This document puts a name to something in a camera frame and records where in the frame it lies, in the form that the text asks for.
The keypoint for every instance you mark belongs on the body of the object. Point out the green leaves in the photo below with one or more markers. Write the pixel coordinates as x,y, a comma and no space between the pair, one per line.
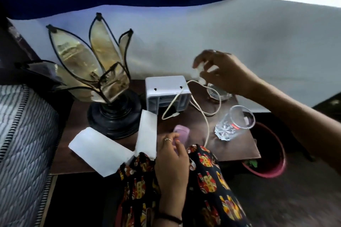
253,163

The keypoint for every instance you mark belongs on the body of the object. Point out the person's left hand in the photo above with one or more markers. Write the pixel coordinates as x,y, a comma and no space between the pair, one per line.
170,165

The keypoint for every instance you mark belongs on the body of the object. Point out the person's right hand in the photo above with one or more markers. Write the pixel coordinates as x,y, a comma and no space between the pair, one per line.
231,75

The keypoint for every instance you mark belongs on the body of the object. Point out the clear drinking glass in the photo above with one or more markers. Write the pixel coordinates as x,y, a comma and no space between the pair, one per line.
217,95
234,124

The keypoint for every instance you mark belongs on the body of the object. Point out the person's left fingers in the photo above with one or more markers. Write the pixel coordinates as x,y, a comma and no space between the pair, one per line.
170,137

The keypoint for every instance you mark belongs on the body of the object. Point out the black patterned garment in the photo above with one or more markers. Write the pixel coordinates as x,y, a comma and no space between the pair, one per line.
210,189

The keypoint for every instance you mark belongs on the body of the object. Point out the person's left forearm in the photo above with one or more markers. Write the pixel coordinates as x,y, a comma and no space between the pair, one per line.
170,208

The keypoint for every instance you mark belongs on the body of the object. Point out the large white paper sheet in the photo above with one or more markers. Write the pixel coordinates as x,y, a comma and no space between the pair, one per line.
101,151

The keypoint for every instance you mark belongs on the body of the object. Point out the white charger plug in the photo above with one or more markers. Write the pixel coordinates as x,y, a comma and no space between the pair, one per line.
197,74

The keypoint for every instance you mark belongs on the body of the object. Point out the narrow white paper sheet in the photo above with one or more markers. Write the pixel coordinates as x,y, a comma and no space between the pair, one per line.
147,133

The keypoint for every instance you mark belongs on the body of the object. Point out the small white plastic box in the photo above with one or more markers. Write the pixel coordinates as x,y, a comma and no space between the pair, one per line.
166,91

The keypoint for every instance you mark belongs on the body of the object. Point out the grey striped mattress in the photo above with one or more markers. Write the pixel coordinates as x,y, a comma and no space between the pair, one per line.
24,149

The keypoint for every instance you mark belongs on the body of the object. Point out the pink phone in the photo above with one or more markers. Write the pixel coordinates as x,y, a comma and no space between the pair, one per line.
182,131

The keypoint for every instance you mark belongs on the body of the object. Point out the person's right fingers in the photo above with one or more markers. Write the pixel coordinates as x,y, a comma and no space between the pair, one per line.
206,58

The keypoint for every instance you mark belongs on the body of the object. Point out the black wrist thread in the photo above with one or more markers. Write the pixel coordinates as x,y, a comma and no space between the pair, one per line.
170,217

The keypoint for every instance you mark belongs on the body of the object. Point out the lotus-shaped glass lamp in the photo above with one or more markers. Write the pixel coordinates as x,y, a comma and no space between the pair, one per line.
106,80

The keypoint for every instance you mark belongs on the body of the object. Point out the pink plastic bucket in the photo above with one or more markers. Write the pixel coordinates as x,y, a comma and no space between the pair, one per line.
271,155

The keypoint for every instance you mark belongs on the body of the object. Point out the person's right forearm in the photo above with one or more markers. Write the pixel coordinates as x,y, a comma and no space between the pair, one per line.
298,117

